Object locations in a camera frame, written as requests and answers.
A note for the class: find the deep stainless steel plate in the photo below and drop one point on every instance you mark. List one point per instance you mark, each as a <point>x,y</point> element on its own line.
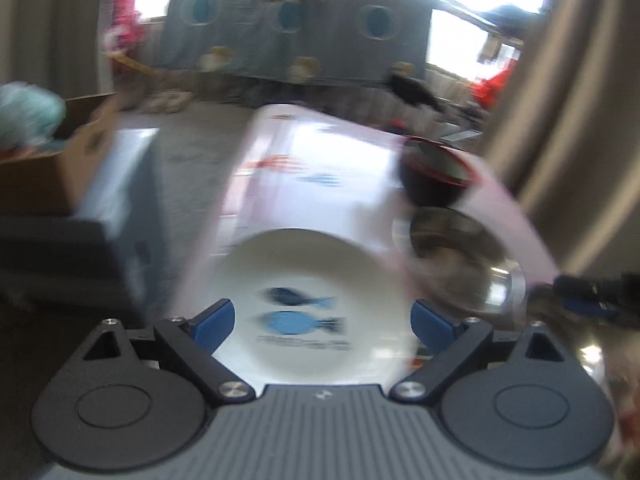
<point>577,332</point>

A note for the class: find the small red item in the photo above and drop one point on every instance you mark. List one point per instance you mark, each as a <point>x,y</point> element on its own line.
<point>398,125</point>

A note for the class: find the blue blanket with circles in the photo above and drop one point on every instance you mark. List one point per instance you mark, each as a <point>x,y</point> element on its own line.
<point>250,45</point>

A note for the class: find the brown cardboard box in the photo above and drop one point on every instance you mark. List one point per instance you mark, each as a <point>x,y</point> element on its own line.
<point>45,185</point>

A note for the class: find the red plastic bag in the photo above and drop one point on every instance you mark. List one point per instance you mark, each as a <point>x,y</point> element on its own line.
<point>495,85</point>

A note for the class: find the wide stainless steel plate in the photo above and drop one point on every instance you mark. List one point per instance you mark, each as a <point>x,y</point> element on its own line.
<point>460,255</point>

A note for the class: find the yellow stick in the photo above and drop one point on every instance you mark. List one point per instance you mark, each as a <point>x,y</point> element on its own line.
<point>137,65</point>

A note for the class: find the white fish print plate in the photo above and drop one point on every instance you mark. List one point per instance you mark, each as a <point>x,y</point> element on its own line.
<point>300,260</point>

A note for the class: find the pink hanging clothes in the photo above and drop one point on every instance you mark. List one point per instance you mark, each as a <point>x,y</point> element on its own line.
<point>120,5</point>

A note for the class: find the pale green plastic bag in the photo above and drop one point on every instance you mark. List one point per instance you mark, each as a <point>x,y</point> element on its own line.
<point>27,112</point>

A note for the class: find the grey storage box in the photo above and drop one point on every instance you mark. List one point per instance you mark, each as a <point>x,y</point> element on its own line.
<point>115,200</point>

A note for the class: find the beige curtain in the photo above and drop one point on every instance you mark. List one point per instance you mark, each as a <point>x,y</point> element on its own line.
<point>580,110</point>
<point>50,25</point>

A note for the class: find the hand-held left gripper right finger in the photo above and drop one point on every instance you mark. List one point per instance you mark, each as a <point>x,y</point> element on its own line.
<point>432,327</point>

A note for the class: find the red and black bowl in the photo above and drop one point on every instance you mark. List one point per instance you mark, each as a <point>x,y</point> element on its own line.
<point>425,190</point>

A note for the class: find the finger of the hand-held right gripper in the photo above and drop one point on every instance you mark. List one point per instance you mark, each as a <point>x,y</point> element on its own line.
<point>595,287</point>

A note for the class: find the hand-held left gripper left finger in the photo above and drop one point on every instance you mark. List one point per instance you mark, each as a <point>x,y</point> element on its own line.
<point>215,322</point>

